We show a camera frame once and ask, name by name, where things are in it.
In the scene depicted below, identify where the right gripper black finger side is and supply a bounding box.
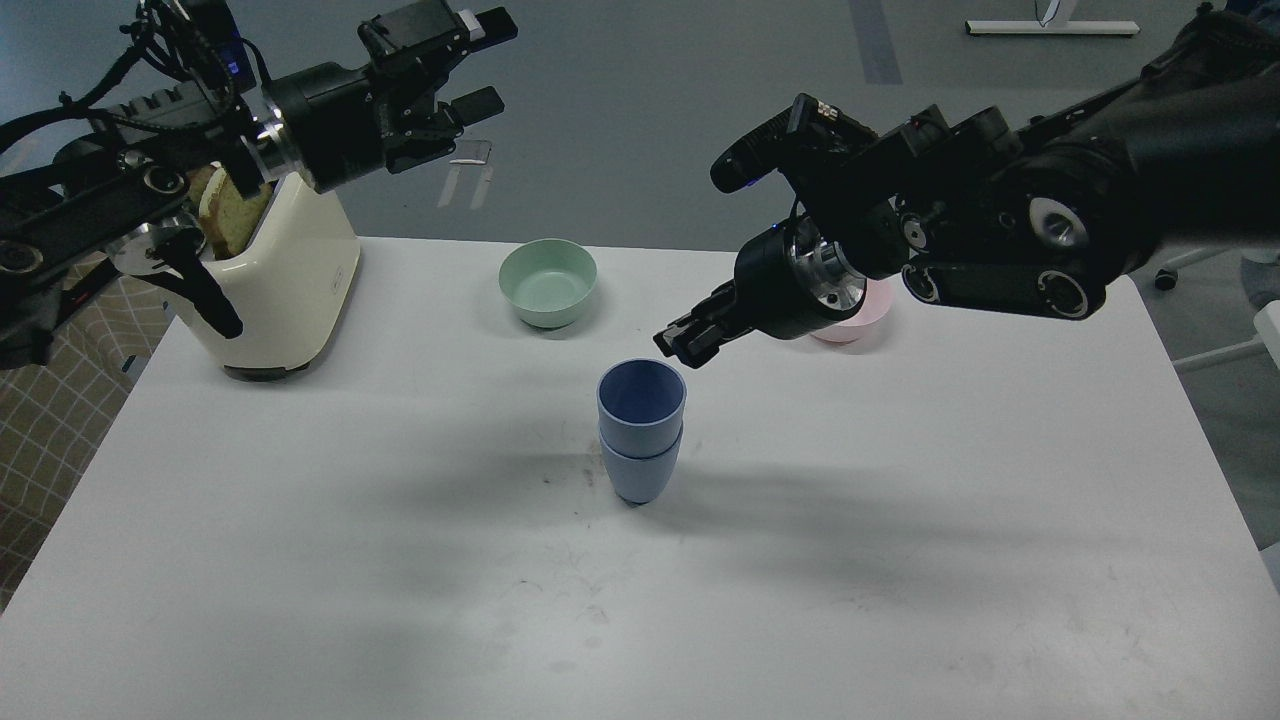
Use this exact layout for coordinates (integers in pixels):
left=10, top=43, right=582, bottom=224
left=653, top=310, right=741, bottom=369

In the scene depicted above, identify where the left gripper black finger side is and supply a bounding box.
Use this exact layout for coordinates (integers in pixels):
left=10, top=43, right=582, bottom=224
left=358, top=1, right=518, bottom=70
left=435, top=86, right=506, bottom=136

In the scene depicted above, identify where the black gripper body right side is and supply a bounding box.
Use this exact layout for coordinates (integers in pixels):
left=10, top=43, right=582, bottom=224
left=700, top=225, right=869, bottom=341

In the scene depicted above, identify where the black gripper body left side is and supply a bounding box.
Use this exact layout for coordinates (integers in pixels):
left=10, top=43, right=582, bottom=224
left=265, top=40, right=466, bottom=193

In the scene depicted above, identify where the blue cup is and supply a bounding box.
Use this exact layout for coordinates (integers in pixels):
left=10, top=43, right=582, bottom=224
left=598, top=423, right=685, bottom=505
left=596, top=357, right=687, bottom=457

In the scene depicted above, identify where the black robot arm right side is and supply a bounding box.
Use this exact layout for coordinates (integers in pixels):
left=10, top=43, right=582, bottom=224
left=654, top=3, right=1279, bottom=368

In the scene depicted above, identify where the pink bowl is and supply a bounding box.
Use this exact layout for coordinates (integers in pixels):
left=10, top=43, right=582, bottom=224
left=809, top=279, right=895, bottom=345

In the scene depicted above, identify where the toast slice right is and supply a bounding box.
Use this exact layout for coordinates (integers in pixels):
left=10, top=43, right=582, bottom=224
left=197, top=167, right=275, bottom=260

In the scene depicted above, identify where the toast slice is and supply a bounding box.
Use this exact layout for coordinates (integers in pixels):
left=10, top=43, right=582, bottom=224
left=197, top=167, right=275, bottom=260
left=186, top=161, right=221, bottom=215

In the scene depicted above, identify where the toast slice left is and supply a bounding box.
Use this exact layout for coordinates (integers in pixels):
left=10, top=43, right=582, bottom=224
left=186, top=161, right=221, bottom=215

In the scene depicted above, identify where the green bowl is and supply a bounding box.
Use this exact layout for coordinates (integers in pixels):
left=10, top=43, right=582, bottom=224
left=498, top=238, right=598, bottom=331

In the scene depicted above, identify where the cream toaster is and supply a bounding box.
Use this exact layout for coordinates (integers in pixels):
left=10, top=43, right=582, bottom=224
left=160, top=173, right=361, bottom=380

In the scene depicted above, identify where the white stand base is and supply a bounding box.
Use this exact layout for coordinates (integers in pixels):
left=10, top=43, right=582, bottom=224
left=965, top=20, right=1140, bottom=37

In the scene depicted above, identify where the beige checkered cloth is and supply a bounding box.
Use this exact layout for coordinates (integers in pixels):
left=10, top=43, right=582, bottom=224
left=1, top=277, right=172, bottom=606

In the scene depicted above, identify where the white office chair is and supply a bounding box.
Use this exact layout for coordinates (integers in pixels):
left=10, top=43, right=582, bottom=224
left=1172, top=246, right=1279, bottom=375

